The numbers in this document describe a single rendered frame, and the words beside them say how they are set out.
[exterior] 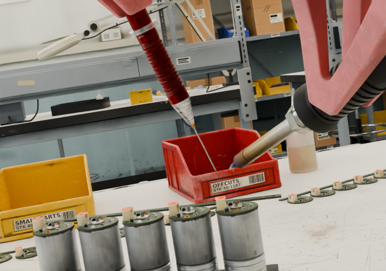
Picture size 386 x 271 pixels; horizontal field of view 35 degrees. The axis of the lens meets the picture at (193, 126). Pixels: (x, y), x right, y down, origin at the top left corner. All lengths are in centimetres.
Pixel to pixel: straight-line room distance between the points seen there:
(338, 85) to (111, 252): 18
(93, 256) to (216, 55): 234
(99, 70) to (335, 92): 237
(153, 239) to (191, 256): 2
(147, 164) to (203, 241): 446
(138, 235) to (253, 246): 7
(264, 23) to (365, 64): 430
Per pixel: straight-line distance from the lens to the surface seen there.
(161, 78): 32
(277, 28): 456
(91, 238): 36
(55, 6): 477
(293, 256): 45
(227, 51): 269
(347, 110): 27
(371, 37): 23
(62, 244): 37
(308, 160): 73
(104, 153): 477
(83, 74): 261
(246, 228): 35
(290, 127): 29
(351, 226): 51
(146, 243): 36
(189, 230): 35
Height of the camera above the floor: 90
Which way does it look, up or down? 6 degrees down
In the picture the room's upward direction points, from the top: 9 degrees counter-clockwise
